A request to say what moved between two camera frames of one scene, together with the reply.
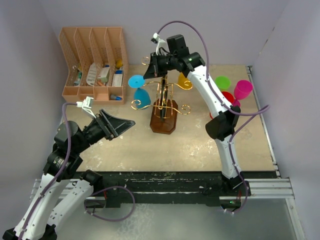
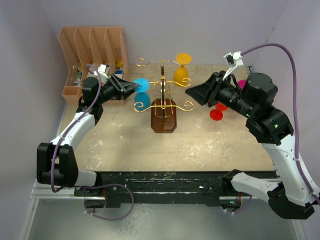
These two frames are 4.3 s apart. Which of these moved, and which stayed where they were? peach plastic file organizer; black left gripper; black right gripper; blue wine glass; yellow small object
Moved: blue wine glass; black right gripper; black left gripper
Stayed: peach plastic file organizer; yellow small object
